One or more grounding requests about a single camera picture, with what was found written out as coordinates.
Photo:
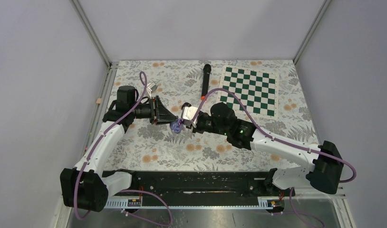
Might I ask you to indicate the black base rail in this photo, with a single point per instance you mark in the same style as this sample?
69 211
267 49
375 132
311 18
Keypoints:
202 188

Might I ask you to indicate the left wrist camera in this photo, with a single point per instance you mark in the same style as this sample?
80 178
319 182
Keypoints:
151 87

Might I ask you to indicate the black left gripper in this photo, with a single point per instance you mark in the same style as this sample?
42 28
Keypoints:
159 114

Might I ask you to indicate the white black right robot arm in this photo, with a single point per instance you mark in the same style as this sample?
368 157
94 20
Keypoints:
319 166

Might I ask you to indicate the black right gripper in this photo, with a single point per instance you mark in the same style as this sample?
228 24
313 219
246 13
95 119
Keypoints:
197 129

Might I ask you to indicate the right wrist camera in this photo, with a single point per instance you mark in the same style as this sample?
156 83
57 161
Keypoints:
188 113

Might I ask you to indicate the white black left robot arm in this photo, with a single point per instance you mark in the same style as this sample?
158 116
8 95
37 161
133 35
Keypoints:
84 186

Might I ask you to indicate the black earbud charging case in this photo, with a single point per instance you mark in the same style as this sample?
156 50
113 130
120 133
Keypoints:
186 104

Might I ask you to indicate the silver computer mouse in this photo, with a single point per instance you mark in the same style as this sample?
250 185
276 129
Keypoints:
176 128

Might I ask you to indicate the black microphone orange end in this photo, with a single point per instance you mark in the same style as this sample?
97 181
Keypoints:
206 76

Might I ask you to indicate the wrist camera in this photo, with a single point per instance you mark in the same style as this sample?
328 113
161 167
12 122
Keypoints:
188 113
151 87

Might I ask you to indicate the green white chessboard mat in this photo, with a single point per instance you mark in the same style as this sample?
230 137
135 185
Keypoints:
257 90

